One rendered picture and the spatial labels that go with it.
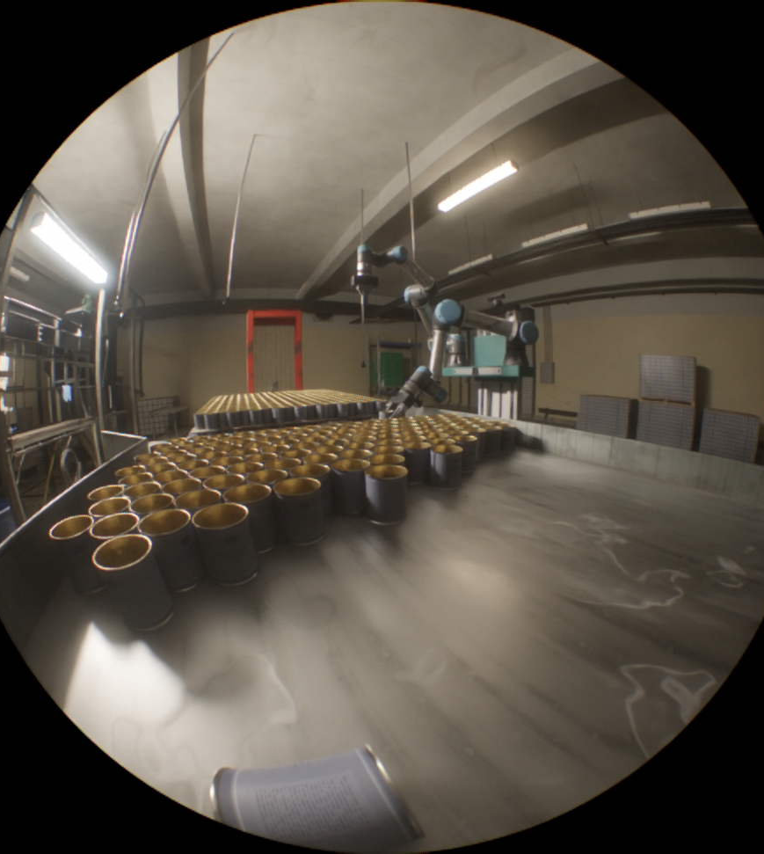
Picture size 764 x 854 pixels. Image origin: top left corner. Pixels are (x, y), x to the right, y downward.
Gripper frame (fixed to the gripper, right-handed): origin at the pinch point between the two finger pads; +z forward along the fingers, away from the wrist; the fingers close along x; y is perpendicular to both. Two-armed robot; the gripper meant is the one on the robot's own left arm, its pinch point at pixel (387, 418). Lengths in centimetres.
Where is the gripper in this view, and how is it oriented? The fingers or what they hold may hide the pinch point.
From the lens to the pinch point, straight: 133.2
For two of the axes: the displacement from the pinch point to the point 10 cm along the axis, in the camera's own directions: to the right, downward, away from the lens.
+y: -6.4, -6.3, -4.3
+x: 4.6, 1.3, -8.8
